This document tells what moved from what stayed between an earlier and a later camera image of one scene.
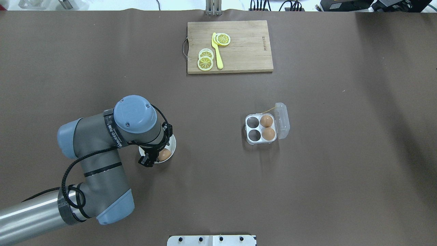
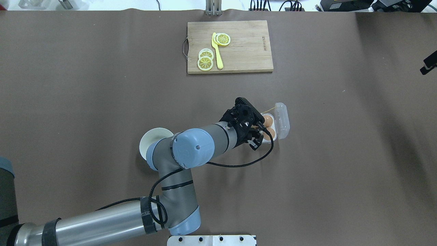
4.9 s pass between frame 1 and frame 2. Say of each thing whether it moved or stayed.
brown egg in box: stayed
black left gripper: moved
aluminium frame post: stayed
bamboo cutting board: stayed
